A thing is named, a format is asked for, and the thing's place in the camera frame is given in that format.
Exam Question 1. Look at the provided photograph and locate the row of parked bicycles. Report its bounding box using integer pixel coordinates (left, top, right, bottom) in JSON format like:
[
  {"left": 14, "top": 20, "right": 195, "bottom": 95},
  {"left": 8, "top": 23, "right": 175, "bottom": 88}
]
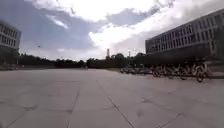
[{"left": 120, "top": 61, "right": 213, "bottom": 83}]

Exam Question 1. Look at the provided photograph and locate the grey paved plaza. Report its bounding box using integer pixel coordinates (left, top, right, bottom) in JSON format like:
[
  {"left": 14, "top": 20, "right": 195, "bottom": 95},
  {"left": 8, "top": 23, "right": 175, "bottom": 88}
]
[{"left": 0, "top": 68, "right": 224, "bottom": 128}]

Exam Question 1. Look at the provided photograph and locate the row of dark trees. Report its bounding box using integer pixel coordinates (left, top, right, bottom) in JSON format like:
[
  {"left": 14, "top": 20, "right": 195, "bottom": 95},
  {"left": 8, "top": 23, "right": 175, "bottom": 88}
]
[{"left": 14, "top": 52, "right": 151, "bottom": 70}]

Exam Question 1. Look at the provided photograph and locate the long grey office building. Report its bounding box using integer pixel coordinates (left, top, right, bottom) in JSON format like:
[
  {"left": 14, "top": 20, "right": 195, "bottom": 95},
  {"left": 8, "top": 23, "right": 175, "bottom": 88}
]
[{"left": 144, "top": 8, "right": 224, "bottom": 69}]

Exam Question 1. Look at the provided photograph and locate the pale office building with fins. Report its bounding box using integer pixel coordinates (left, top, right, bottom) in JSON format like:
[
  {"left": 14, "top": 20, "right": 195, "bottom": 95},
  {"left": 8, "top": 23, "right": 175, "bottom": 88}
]
[{"left": 0, "top": 21, "right": 22, "bottom": 67}]

